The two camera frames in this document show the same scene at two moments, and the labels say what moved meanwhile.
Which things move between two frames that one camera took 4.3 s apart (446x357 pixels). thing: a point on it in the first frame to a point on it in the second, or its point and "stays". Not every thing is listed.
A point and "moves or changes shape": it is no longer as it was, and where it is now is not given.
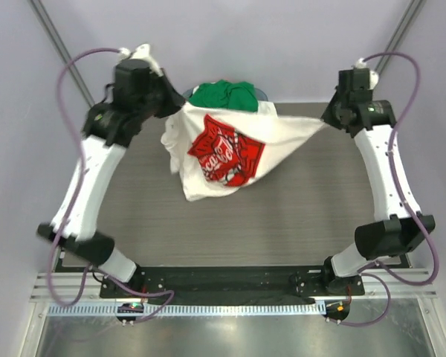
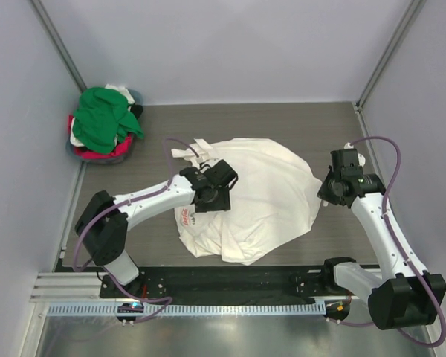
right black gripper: x=327 y=116 to x=324 y=193
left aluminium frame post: x=47 y=22 stays
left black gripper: x=174 y=100 to x=222 y=203
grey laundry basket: x=262 y=95 moves or changes shape
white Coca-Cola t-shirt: x=215 y=149 to x=274 y=199
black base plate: x=223 y=285 stays
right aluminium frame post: x=409 y=16 stays
